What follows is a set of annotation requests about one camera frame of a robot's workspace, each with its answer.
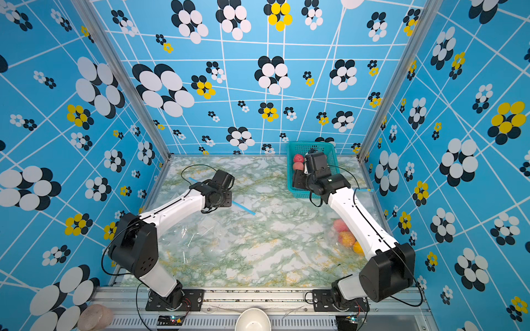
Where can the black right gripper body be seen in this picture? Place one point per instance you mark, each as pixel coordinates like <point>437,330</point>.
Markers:
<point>303,181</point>

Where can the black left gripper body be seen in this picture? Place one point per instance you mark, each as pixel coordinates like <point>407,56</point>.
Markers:
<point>226,199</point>

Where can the pink red peach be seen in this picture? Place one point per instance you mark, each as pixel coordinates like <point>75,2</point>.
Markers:
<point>340,226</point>

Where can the red yellow peach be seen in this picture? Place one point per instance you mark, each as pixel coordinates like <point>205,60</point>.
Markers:
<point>347,239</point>

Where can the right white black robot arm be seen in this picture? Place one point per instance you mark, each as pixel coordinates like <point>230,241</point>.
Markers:
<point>390,265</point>

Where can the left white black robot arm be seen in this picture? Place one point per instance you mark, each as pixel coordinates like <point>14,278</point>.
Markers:
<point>135,245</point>

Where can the pink peach in basket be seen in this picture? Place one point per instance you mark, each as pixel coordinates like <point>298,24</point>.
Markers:
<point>298,166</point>

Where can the teal plastic basket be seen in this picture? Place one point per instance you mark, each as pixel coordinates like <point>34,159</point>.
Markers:
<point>304,148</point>

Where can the white bowl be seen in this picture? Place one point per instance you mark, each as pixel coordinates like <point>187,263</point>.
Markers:
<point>253,319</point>

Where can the pink translucent object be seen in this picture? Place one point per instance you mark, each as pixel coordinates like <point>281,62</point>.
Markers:
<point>95,317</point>

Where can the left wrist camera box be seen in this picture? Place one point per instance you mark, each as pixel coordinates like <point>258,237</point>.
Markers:
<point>223,179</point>

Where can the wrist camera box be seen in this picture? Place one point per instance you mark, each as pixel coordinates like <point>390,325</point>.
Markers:
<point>223,179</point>
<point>316,163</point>

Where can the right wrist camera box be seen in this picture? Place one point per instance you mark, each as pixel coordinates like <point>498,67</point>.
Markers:
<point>316,163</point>

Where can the aluminium front rail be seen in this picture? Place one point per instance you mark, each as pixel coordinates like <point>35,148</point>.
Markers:
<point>286,308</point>

